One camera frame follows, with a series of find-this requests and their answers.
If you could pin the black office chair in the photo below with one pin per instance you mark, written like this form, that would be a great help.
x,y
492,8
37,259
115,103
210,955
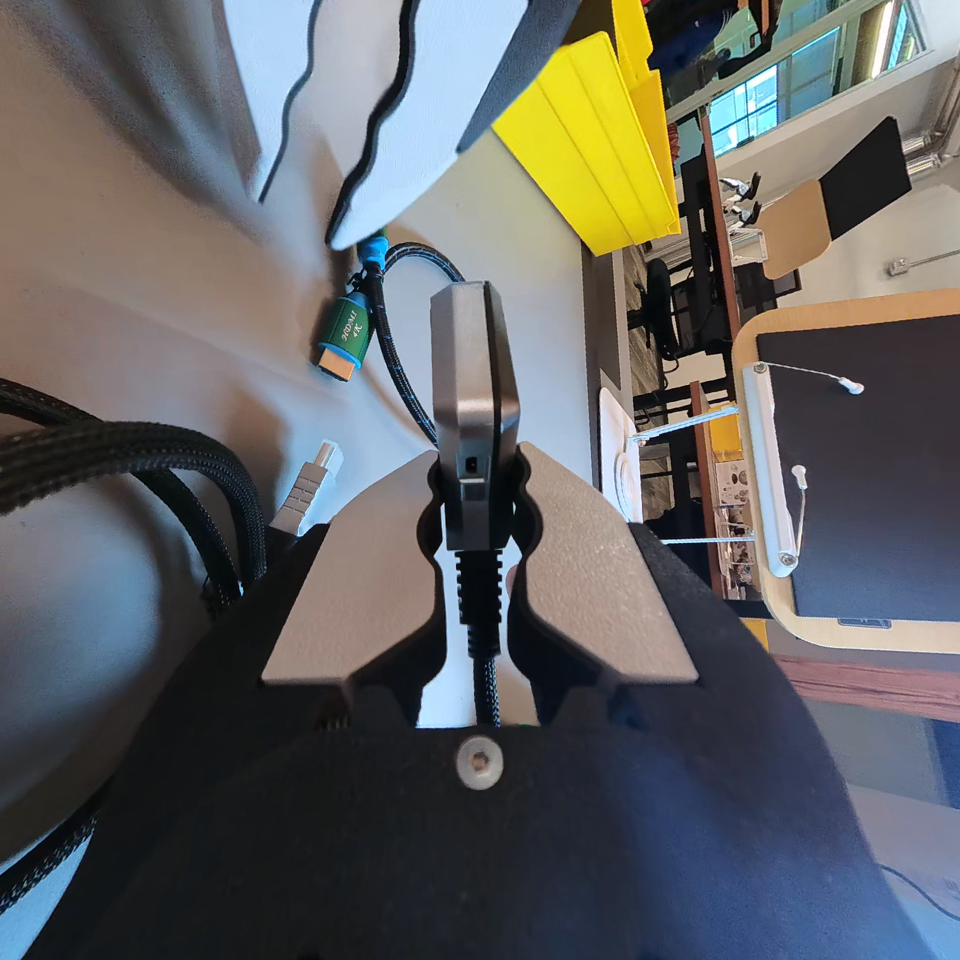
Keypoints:
x,y
660,289

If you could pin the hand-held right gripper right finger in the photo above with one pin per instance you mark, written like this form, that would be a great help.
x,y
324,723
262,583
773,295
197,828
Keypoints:
x,y
600,592

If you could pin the person's right hand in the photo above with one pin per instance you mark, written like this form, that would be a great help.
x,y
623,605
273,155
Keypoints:
x,y
511,583

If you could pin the small black wooden panel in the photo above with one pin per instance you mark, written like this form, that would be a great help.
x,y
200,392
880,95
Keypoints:
x,y
795,225

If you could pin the yellow plastic bin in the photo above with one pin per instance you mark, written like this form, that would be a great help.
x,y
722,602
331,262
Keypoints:
x,y
585,150

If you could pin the white picture card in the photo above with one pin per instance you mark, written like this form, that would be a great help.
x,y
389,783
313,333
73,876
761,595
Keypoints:
x,y
731,480

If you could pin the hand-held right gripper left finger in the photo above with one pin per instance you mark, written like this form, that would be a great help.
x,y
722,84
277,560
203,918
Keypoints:
x,y
352,592

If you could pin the black board with wooden rim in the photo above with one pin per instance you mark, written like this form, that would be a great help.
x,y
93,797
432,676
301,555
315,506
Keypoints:
x,y
862,465

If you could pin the wooden desk with white card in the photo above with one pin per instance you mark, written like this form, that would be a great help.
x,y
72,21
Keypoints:
x,y
697,450

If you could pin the wooden post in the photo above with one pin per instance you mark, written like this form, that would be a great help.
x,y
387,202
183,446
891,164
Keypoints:
x,y
862,686

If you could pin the small yellow box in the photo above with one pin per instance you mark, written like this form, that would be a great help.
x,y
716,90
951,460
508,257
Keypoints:
x,y
724,439

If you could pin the wooden desk with black legs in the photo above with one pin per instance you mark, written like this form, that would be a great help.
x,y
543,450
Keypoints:
x,y
720,247

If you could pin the grey tape strip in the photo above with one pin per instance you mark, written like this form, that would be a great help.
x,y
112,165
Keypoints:
x,y
604,322

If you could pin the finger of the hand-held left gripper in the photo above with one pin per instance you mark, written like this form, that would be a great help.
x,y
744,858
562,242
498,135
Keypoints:
x,y
442,112
259,75

